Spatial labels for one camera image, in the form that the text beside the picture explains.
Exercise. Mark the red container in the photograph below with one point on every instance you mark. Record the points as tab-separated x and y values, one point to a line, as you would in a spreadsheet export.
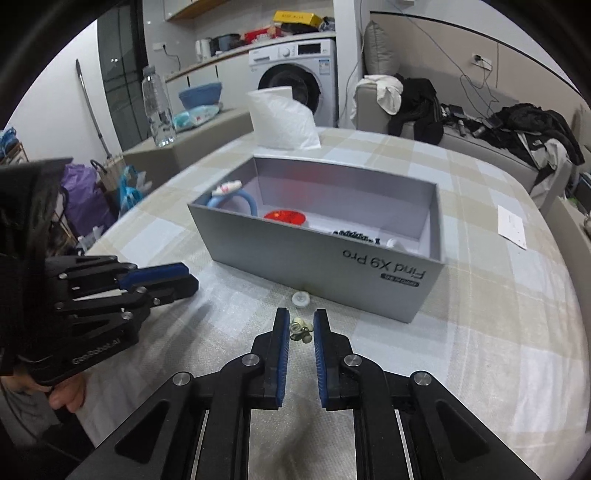
261	35

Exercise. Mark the white washing machine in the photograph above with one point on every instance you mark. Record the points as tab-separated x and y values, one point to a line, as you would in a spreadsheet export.
295	74

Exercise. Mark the person's left hand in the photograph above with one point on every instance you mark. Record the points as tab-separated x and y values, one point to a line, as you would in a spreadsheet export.
69	392

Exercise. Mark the black jacket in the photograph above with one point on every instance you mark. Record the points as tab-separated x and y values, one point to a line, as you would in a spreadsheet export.
418	110

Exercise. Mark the grey pillow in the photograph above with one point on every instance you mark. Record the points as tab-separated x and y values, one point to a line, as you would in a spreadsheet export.
381	50

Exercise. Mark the white cloth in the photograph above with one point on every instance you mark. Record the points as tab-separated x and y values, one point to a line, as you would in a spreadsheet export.
388	94

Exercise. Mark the white electric kettle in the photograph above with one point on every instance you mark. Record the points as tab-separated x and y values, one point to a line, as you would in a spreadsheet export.
203	50

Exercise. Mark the beige tote bag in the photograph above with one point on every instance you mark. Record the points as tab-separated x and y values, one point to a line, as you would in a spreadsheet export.
111	175

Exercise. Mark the small white round button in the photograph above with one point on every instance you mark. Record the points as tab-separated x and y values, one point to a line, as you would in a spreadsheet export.
301	299

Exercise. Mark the clear water bottle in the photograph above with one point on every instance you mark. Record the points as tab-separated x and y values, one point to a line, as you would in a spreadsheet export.
159	110

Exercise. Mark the grey end table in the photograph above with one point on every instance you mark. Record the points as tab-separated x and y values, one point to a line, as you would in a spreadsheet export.
572	226

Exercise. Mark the white paper card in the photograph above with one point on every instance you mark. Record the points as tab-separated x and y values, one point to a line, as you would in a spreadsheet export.
512	228

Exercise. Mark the person's left forearm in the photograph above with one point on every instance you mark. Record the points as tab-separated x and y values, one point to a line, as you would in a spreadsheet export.
27	429

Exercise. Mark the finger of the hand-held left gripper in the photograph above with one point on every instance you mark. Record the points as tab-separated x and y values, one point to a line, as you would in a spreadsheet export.
157	272
178	290

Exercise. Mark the dark glass door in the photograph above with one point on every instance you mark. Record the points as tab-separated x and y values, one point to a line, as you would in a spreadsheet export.
122	69

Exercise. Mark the grey sofa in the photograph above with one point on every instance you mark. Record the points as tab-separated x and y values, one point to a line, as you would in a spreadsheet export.
475	147

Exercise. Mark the yellow box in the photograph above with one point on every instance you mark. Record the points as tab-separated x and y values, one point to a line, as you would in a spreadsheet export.
298	19

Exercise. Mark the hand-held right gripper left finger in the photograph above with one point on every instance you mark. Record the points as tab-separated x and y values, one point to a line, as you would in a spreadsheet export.
281	362

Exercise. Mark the grey cardboard box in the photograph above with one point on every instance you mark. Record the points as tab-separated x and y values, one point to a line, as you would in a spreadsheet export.
286	263

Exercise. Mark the shoe rack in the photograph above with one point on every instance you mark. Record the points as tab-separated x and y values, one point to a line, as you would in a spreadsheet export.
9	147

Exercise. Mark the small cream flower charm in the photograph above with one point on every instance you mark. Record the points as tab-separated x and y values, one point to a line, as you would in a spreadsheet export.
301	330

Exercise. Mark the white wall socket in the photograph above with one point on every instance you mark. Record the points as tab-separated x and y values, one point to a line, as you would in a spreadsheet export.
158	47
482	61

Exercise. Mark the white wall cabinet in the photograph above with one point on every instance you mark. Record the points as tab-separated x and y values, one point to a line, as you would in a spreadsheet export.
194	7

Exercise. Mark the wet wipes packet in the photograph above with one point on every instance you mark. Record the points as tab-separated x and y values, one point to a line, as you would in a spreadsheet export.
196	117

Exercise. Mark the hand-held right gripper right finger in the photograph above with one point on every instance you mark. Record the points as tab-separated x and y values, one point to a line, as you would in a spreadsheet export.
321	362

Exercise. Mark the blue plastic basin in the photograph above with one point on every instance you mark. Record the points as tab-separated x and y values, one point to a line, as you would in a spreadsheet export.
201	96

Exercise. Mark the white tissue pack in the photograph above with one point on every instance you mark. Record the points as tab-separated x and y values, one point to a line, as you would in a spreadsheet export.
281	120

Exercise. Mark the blue plastic bag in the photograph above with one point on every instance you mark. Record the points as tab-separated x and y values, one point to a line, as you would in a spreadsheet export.
131	191

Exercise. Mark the purple plastic bag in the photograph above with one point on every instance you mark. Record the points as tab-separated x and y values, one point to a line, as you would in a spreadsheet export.
83	198

